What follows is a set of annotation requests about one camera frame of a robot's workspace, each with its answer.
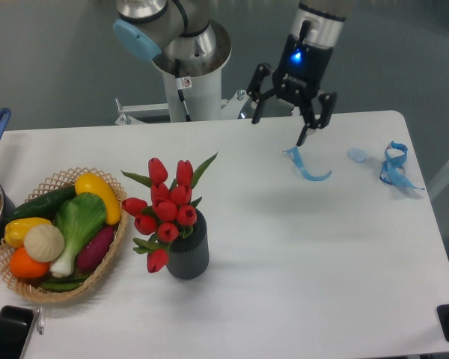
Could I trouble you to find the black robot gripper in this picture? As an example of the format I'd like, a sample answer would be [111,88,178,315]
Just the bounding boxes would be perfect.
[246,32,337,147]

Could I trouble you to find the red tulip bouquet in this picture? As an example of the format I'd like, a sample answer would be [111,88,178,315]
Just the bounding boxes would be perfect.
[122,155,216,273]

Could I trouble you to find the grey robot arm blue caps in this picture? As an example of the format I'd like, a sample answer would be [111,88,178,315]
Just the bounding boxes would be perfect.
[113,1,350,145]

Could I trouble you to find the dark grey ribbed vase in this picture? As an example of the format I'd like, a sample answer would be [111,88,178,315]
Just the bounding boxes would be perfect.
[166,210,210,280]

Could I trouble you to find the curled blue tape strip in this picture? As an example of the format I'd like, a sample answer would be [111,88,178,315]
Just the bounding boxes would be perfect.
[284,146,332,182]

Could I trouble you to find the small blue tape piece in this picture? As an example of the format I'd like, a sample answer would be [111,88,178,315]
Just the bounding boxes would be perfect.
[347,148,367,163]

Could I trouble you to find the tangled blue tape strip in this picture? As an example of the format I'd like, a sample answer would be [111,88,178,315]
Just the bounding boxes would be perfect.
[379,141,424,190]

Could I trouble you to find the yellow squash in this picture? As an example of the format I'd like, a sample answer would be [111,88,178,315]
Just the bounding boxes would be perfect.
[74,172,121,225]

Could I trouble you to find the green bok choy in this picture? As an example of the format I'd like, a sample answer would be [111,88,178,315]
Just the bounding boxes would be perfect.
[50,192,106,278]

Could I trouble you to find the purple sweet potato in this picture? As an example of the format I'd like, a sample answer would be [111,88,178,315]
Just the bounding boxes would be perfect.
[76,226,114,273]

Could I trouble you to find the green cucumber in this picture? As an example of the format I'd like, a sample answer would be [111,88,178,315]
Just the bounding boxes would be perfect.
[8,186,76,221]

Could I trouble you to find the green pea pods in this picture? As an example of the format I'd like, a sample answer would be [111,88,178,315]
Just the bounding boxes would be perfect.
[40,276,88,292]

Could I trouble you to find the yellow bell pepper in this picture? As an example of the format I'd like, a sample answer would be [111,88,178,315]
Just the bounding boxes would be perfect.
[4,217,52,248]

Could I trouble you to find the orange fruit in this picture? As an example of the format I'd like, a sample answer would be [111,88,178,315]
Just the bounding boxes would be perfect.
[9,247,49,279]

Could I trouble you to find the woven wicker basket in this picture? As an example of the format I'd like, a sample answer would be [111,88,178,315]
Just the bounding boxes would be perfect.
[0,168,129,304]

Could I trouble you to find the clear pen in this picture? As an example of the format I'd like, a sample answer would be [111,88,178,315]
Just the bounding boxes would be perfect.
[36,306,45,335]

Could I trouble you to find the black smartphone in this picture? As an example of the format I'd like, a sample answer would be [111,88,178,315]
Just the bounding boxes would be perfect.
[0,305,36,359]

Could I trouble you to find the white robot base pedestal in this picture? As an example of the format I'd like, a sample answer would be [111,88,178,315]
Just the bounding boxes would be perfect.
[115,70,257,125]

